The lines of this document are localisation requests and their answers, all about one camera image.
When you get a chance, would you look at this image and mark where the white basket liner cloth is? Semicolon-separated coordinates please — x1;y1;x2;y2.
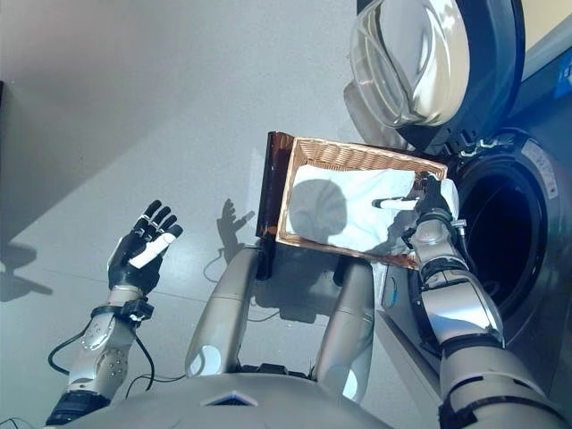
285;163;461;259

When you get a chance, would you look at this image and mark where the blue white washer sticker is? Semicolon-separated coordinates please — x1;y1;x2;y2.
556;61;572;98

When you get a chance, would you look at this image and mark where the silver left robot leg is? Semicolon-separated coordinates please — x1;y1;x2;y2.
184;248;265;377

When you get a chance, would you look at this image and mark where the wicker laundry basket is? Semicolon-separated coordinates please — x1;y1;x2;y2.
274;136;449;270

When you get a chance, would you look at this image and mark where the white washer plinth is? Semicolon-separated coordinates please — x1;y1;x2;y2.
376;307;443;406

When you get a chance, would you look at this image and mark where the drain filter cover blue tab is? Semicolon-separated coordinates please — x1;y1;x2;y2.
383;266;406;310

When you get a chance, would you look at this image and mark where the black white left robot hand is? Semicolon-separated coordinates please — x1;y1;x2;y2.
107;199;184;297

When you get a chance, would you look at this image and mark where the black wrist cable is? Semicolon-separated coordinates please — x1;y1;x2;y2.
47;328;156;400
450;217;471;273

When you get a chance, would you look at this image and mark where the grey front-load washing machine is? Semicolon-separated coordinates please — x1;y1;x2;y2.
374;26;572;429

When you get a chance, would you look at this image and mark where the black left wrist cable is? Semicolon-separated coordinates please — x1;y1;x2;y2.
47;328;156;400

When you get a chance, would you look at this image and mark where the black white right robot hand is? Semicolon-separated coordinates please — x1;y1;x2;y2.
371;172;461;224

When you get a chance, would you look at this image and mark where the grey robot torso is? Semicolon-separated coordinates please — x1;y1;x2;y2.
106;373;452;429

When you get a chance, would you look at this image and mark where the round glass washer door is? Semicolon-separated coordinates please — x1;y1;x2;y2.
342;0;526;151

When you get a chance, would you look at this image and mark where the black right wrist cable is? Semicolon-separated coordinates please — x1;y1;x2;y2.
450;217;471;273

